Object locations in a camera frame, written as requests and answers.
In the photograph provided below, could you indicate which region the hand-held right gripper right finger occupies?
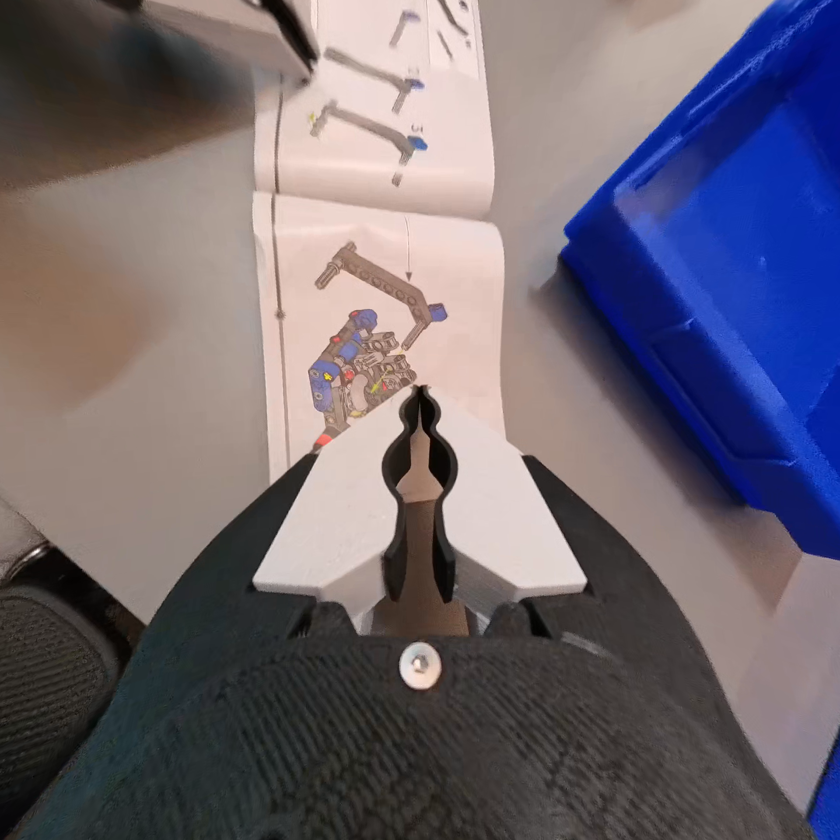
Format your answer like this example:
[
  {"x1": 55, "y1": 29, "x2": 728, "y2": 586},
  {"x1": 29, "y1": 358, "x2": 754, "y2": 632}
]
[{"x1": 420, "y1": 386, "x2": 588, "y2": 602}]

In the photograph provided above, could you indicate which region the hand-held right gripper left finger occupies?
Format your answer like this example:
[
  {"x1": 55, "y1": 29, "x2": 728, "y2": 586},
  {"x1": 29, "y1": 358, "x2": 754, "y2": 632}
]
[{"x1": 252, "y1": 386, "x2": 422, "y2": 601}]

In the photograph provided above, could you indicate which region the black office chair armrest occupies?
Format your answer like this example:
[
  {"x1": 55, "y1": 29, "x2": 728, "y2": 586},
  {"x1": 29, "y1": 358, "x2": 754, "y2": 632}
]
[{"x1": 0, "y1": 581, "x2": 127, "y2": 815}]

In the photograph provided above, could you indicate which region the lego instruction booklet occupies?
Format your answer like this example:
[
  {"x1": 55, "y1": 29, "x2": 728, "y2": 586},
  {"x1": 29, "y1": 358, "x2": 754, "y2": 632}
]
[{"x1": 252, "y1": 0, "x2": 508, "y2": 488}]

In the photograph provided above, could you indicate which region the blue plastic storage bin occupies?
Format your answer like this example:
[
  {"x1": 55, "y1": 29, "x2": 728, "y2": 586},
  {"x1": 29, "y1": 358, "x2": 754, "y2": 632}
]
[{"x1": 558, "y1": 0, "x2": 840, "y2": 562}]

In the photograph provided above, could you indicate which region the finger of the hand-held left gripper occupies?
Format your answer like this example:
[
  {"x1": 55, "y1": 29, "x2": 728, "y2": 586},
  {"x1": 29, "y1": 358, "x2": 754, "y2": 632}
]
[{"x1": 141, "y1": 0, "x2": 320, "y2": 83}]

